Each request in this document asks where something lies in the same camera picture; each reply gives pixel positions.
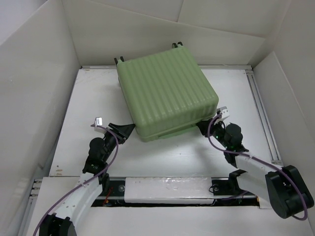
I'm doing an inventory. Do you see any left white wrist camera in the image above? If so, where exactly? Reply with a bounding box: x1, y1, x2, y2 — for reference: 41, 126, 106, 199
91, 117, 106, 134

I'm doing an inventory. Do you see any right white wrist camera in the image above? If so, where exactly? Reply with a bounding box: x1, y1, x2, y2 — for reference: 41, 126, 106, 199
217, 106, 230, 121

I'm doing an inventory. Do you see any purple cable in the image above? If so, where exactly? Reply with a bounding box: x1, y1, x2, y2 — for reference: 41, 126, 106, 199
207, 115, 308, 220
33, 125, 120, 236

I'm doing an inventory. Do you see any green hard-shell suitcase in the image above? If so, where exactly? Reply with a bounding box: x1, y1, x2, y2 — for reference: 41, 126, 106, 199
114, 42, 219, 142

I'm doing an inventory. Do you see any white foam block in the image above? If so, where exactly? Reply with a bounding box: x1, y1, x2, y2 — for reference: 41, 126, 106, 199
124, 177, 214, 205

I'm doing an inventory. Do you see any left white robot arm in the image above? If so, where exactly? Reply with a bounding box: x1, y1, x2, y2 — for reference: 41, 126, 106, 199
33, 120, 135, 236

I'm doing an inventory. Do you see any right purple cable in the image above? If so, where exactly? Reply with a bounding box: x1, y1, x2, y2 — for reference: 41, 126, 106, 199
207, 115, 308, 220

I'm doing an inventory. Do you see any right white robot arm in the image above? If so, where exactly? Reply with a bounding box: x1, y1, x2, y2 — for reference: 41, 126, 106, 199
197, 116, 315, 221

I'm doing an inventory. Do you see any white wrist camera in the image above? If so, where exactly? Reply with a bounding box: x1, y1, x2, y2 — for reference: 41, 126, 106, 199
91, 117, 106, 134
217, 106, 230, 121

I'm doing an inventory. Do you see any metal base rail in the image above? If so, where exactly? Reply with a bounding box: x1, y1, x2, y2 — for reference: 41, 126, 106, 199
29, 177, 261, 207

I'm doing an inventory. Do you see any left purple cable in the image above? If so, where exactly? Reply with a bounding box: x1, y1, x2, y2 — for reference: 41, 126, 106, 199
33, 125, 120, 236

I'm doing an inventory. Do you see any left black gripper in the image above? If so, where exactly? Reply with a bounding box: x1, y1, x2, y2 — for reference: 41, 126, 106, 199
102, 123, 135, 161

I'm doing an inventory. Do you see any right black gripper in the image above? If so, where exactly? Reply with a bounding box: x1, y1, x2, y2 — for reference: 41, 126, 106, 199
195, 116, 230, 149

